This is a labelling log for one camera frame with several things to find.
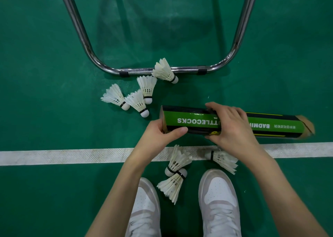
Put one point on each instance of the person's left hand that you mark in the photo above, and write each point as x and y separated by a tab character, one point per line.
153	140

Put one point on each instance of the person's right hand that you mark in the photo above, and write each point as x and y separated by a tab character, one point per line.
236	135

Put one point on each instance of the single feather shuttlecock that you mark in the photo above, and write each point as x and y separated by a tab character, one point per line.
164	70
179	158
135	100
113	96
223	160
171	186
147	86

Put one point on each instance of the black green Hangyu tube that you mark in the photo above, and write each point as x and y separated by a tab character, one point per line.
187	121

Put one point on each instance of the black chair with chrome frame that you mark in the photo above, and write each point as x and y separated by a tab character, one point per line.
135	70

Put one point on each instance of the person's left forearm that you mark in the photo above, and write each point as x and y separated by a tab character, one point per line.
117	200

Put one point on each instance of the person's right forearm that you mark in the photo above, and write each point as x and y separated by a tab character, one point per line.
286	200

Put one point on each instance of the person's right shoe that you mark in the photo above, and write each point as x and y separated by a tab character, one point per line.
219	192

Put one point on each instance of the person's shoe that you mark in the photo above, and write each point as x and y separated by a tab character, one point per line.
219	192
145	208

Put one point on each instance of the person's left shoe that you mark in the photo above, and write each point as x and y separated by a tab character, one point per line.
145	208

